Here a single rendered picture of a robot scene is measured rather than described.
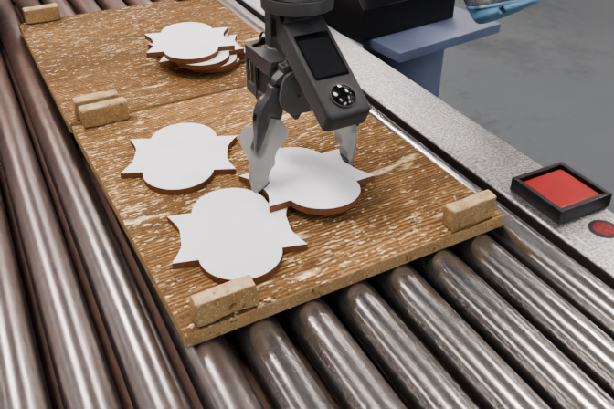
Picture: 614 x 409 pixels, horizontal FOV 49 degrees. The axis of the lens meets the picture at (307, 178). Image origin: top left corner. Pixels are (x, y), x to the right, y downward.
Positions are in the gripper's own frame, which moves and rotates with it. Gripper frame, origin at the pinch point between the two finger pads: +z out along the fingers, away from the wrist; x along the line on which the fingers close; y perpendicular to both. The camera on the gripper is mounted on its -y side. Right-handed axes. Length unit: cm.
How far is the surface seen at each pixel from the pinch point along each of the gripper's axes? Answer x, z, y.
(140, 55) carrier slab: 4.7, 0.1, 44.5
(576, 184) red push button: -26.9, 1.4, -13.7
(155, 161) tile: 13.2, 0.0, 11.7
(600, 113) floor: -207, 89, 110
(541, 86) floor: -205, 89, 142
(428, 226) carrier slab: -7.0, 1.0, -12.5
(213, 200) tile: 10.5, 0.2, 1.3
